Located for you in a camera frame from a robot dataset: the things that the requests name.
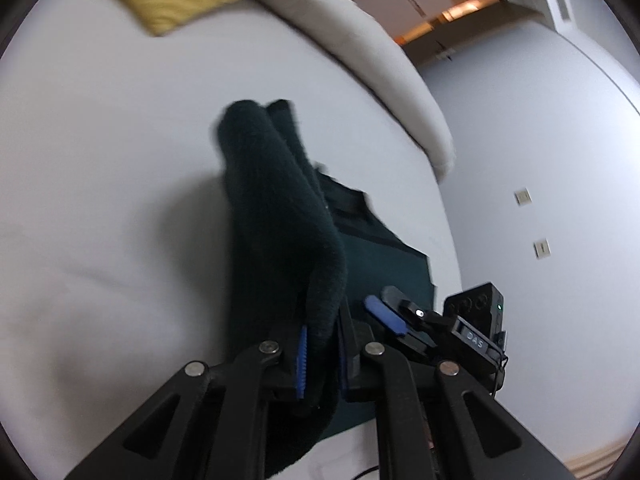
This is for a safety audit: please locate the dark green knit sweater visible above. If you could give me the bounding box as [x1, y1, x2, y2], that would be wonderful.
[217, 100, 435, 476]

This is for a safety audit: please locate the white bed sheet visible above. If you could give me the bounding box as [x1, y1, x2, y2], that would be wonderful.
[1, 0, 461, 479]

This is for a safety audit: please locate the open doorway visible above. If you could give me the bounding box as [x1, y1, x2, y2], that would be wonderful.
[354, 0, 553, 66]

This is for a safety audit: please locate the black camera box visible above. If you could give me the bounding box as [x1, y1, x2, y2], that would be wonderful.
[442, 283, 506, 349]

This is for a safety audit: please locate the lower wall socket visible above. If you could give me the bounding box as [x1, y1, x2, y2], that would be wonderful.
[533, 238, 551, 259]

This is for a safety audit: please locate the wall socket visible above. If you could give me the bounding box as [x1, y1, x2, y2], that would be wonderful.
[533, 238, 551, 259]
[514, 188, 532, 206]

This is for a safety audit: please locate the upper wall socket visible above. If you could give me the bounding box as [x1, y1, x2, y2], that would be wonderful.
[514, 188, 532, 206]

